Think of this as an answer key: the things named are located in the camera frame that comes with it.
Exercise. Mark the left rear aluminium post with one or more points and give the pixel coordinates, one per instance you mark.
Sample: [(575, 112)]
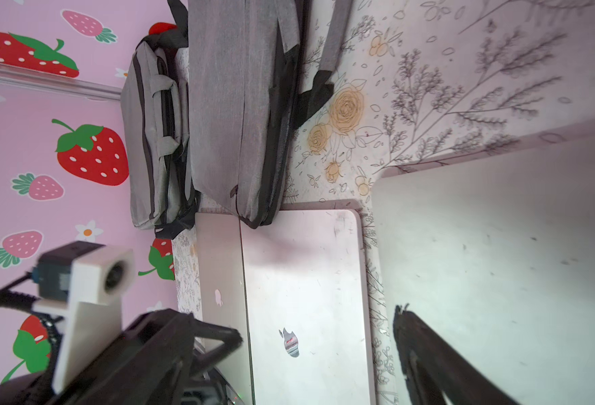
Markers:
[(27, 79)]

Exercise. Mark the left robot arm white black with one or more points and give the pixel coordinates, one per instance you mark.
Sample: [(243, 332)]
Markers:
[(145, 296)]

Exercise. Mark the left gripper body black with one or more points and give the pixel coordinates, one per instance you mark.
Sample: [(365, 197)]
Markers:
[(147, 364)]

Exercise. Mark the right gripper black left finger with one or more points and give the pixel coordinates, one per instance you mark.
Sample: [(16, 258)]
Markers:
[(229, 341)]

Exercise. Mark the silver laptop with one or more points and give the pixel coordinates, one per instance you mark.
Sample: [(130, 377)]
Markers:
[(306, 286), (223, 295), (498, 256)]

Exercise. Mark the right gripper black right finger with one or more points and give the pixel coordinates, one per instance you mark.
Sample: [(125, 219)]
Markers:
[(435, 373)]

